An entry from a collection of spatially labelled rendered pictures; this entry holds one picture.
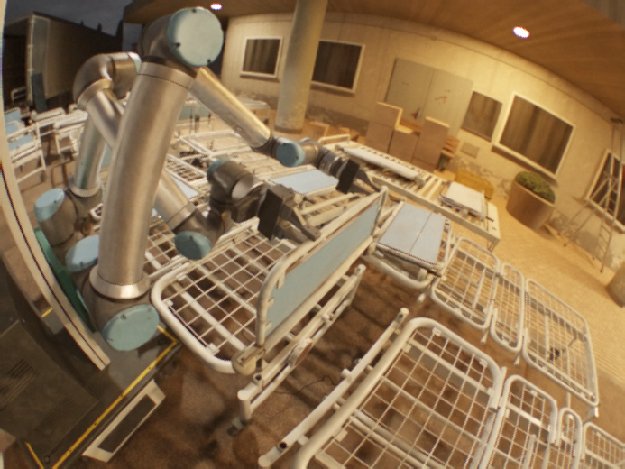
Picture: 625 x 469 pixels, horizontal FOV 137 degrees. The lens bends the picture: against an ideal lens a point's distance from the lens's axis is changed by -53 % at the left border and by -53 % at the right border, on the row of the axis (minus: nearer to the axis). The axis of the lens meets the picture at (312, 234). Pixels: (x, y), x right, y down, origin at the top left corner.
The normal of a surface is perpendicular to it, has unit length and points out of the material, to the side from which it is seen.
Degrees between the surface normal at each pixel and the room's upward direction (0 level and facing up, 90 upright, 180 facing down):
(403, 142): 90
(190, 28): 83
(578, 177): 90
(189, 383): 0
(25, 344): 90
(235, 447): 0
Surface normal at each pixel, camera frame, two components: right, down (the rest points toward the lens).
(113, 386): 0.18, -0.81
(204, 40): 0.87, 0.31
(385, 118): -0.43, 0.45
